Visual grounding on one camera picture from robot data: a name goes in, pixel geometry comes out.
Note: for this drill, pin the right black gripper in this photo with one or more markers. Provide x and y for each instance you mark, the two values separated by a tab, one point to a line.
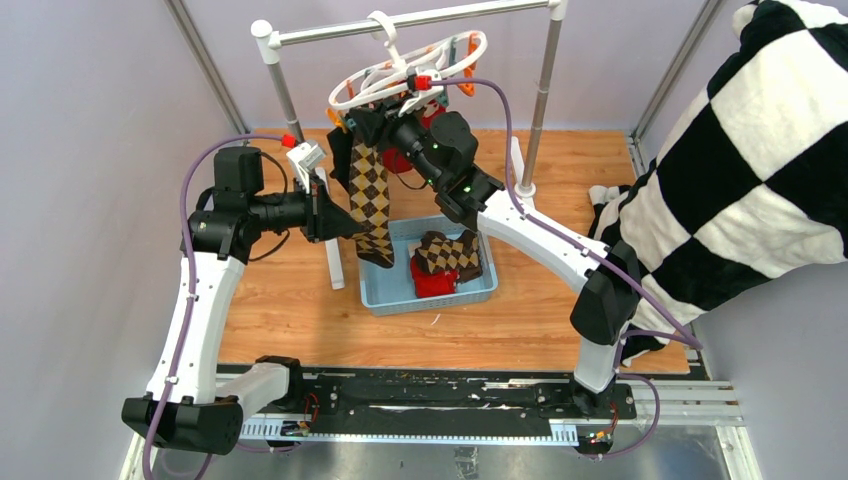
370	121

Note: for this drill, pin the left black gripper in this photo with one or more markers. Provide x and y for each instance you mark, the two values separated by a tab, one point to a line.
324	219

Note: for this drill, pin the brown argyle sock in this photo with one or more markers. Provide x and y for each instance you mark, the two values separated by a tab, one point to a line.
369	199
437	252

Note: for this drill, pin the light blue plastic basket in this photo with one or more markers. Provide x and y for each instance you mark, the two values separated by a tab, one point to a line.
410	286

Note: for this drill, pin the red snowflake christmas sock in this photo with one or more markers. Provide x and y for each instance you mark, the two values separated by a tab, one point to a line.
427	285

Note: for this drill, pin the black sock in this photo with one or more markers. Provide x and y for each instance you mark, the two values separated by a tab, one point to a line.
341	146

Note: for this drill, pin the brown sock striped cuff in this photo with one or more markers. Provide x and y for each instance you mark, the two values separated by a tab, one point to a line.
469	266

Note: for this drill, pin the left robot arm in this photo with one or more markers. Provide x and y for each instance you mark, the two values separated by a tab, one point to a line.
205	298

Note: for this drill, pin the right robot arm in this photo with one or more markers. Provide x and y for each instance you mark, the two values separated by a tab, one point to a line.
604	277

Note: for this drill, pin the white round sock hanger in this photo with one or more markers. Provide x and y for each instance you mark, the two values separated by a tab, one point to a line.
454	56

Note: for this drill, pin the white grey drying rack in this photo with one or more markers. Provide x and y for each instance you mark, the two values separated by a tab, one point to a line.
411	20

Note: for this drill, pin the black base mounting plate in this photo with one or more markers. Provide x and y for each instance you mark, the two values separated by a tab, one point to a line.
420	407

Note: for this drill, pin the black white checkered blanket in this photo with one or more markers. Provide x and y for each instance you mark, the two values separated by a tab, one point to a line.
751	182

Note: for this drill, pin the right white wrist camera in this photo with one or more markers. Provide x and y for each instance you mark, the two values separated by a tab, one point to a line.
424	86

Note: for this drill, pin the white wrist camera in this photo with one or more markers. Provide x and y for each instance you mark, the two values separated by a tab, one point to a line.
303	159
424	86

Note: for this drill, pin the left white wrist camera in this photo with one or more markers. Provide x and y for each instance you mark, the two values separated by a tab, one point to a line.
303	159

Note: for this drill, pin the aluminium frame rail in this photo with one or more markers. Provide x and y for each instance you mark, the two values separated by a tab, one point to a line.
678	403

